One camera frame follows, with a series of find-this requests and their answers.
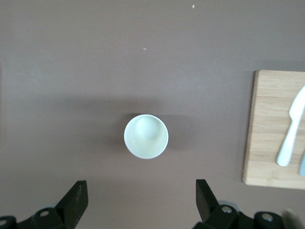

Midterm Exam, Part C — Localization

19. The grey plastic knife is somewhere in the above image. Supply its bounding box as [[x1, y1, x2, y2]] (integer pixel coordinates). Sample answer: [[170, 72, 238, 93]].
[[297, 149, 305, 177]]

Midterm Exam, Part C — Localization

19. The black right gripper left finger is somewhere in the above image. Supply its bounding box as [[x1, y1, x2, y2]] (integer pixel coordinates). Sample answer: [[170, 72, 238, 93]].
[[0, 180, 89, 229]]

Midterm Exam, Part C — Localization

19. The paper cup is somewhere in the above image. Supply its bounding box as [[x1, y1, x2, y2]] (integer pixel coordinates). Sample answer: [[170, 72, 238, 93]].
[[123, 114, 169, 160]]

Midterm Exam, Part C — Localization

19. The wooden cutting board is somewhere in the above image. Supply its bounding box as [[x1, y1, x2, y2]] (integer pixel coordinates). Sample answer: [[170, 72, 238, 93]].
[[242, 70, 305, 190]]

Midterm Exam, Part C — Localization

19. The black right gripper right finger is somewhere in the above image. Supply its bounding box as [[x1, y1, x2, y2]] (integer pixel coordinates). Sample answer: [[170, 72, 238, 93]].
[[194, 179, 293, 229]]

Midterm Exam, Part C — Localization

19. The white plastic knife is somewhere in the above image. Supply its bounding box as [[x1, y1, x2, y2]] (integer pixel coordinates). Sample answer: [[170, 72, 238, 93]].
[[275, 84, 305, 167]]

